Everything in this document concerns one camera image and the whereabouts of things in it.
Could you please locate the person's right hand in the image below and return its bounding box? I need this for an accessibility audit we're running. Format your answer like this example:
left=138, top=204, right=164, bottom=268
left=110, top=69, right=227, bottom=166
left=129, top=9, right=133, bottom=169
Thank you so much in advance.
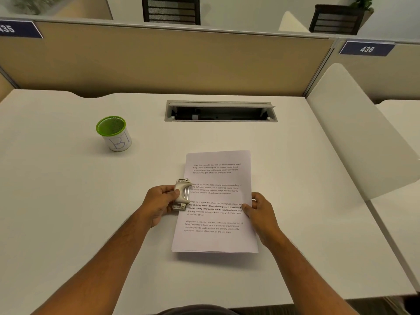
left=241, top=192, right=284, bottom=250

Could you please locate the person's left hand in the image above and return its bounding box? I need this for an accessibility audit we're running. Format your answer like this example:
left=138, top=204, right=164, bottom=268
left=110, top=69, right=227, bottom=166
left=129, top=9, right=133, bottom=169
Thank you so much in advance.
left=139, top=184, right=181, bottom=228

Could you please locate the grey metal hole punch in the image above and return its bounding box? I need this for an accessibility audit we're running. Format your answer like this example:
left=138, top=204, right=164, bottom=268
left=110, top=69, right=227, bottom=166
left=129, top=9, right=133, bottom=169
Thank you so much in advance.
left=172, top=178, right=193, bottom=212

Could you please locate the white printed paper sheet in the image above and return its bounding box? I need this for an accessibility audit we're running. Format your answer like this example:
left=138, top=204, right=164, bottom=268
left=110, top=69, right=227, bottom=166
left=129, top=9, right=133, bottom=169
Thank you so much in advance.
left=171, top=150, right=259, bottom=254

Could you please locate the green rimmed white cup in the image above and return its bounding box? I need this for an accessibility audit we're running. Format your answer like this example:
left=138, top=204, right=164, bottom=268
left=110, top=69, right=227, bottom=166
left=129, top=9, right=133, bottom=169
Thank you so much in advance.
left=95, top=115, right=133, bottom=152

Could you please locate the person's left forearm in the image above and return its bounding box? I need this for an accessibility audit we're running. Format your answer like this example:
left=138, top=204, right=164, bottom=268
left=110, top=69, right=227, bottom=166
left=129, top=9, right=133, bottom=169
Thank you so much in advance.
left=31, top=206, right=153, bottom=315

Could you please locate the person's right forearm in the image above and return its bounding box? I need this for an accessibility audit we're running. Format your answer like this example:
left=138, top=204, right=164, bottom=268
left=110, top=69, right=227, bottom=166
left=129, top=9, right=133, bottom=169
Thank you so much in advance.
left=264, top=231, right=360, bottom=315

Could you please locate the person's dark clothing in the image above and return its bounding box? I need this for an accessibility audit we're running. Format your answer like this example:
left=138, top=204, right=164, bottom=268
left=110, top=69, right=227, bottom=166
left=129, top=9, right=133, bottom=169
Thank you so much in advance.
left=157, top=304, right=240, bottom=315

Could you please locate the white curved desk divider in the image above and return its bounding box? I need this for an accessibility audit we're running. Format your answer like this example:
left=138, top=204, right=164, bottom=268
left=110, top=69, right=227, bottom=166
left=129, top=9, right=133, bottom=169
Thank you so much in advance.
left=278, top=10, right=311, bottom=33
left=305, top=63, right=420, bottom=202

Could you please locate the neighbouring white desk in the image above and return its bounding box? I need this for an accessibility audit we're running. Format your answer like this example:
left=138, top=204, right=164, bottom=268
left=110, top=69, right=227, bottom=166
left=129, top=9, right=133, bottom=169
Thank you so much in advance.
left=366, top=100, right=420, bottom=292

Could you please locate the wide beige partition panel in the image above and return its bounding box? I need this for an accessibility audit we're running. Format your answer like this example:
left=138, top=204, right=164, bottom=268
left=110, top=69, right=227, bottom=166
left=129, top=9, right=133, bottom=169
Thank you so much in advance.
left=0, top=17, right=337, bottom=98

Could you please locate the beige side partition panel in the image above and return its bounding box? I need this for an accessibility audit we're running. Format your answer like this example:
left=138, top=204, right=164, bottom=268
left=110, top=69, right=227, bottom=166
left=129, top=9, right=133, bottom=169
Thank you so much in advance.
left=0, top=72, right=20, bottom=103

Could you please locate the black mesh office chair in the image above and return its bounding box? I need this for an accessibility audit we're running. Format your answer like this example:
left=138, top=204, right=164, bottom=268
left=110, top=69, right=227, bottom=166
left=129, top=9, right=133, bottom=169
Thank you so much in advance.
left=308, top=4, right=365, bottom=36
left=141, top=0, right=201, bottom=26

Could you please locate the blue number label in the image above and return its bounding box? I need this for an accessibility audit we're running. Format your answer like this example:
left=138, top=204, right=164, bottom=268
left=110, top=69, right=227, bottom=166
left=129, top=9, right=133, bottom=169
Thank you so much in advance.
left=339, top=41, right=396, bottom=57
left=0, top=19, right=44, bottom=39

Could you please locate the narrow beige partition panel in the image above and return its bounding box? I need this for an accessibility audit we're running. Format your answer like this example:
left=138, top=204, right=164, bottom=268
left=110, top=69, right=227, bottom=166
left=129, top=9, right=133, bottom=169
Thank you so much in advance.
left=305, top=37, right=420, bottom=105

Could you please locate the glass topped beige partition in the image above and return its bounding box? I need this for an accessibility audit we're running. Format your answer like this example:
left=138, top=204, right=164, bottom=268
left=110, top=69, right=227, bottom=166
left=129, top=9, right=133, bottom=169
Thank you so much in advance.
left=0, top=0, right=114, bottom=21

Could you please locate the beige planter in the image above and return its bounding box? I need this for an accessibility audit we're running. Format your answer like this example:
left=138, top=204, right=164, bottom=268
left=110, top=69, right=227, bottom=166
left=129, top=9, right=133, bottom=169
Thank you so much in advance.
left=357, top=9, right=375, bottom=32

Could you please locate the small leaf green plant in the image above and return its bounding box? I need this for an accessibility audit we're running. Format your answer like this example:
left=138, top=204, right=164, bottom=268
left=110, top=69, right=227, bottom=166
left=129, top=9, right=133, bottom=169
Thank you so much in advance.
left=349, top=0, right=379, bottom=12

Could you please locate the grey desk cable tray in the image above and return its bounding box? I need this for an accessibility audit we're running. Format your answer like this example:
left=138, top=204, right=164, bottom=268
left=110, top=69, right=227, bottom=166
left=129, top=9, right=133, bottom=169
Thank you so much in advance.
left=164, top=100, right=278, bottom=123

